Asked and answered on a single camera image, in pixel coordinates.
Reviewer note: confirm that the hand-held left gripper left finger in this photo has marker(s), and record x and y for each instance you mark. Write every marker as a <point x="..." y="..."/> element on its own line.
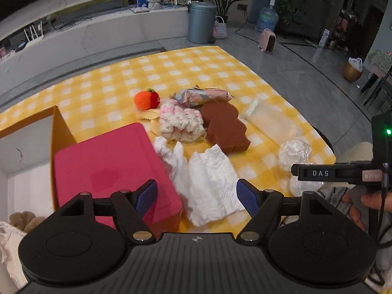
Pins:
<point x="146" y="196"/>

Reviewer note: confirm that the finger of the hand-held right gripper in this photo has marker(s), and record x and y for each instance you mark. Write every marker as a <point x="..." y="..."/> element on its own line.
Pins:
<point x="324" y="173"/>

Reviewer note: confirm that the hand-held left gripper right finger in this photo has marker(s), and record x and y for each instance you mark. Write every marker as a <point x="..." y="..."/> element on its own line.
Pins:
<point x="248" y="196"/>

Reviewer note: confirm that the white tissue sheet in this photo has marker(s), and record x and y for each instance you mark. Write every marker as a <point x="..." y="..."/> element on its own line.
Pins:
<point x="211" y="183"/>

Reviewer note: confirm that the silver snack wrapper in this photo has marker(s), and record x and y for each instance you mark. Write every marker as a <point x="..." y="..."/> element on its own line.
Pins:
<point x="202" y="95"/>

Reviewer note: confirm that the orange cardboard box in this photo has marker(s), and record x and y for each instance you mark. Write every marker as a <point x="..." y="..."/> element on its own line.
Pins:
<point x="27" y="147"/>

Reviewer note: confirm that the person's right hand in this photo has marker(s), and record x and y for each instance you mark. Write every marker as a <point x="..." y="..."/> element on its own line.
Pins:
<point x="374" y="200"/>

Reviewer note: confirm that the crumpled white plastic wrap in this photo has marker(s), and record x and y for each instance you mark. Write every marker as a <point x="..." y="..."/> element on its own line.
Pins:
<point x="294" y="153"/>

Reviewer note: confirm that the crumpled white tissue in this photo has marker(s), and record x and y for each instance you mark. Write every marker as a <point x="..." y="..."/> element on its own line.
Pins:
<point x="171" y="162"/>

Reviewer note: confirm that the red box lid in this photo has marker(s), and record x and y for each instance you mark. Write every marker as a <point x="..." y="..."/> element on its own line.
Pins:
<point x="107" y="165"/>

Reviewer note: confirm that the black chair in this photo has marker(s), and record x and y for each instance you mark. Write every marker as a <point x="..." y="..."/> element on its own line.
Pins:
<point x="378" y="88"/>

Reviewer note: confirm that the brown sponge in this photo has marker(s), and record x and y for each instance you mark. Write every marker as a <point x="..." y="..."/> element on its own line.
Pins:
<point x="225" y="125"/>

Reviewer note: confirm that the clear plastic bag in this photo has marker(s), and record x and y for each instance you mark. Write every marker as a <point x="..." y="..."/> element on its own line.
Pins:
<point x="271" y="119"/>

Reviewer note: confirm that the gold pot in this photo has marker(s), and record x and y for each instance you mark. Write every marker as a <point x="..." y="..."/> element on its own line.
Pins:
<point x="351" y="73"/>

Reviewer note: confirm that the pink white crochet piece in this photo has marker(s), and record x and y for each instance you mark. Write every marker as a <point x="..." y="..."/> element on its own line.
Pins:
<point x="180" y="122"/>

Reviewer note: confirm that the tan jagged-edge wrapper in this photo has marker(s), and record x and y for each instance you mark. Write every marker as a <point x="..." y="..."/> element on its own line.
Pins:
<point x="147" y="115"/>

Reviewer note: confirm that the orange crochet fruit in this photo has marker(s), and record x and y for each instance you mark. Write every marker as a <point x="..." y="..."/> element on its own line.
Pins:
<point x="146" y="99"/>

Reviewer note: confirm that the brown plush toy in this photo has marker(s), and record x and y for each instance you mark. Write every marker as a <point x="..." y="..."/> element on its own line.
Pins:
<point x="26" y="220"/>

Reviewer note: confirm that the yellow checked tablecloth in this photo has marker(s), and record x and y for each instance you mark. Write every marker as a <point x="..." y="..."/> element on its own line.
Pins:
<point x="190" y="73"/>

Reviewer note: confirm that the pink space heater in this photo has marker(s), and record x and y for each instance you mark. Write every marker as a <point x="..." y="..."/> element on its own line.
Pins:
<point x="267" y="40"/>

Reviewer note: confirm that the white fuzzy blanket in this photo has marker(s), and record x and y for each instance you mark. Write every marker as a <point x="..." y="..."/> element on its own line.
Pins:
<point x="9" y="251"/>

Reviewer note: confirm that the dark cabinet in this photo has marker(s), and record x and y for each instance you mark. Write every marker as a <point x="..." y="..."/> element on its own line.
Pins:
<point x="312" y="9"/>

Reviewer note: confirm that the blue water bottle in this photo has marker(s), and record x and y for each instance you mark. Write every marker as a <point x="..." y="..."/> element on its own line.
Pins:
<point x="267" y="17"/>

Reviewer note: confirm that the white low console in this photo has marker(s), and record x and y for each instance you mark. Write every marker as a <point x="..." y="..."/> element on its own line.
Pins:
<point x="101" y="33"/>

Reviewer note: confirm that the woven pink bag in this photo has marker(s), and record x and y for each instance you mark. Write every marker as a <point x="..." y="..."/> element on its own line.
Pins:
<point x="220" y="29"/>

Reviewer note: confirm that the grey trash can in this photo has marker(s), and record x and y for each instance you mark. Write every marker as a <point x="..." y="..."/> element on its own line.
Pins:
<point x="200" y="21"/>

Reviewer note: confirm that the white router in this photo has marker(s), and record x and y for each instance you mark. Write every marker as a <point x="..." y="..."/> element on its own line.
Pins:
<point x="34" y="38"/>

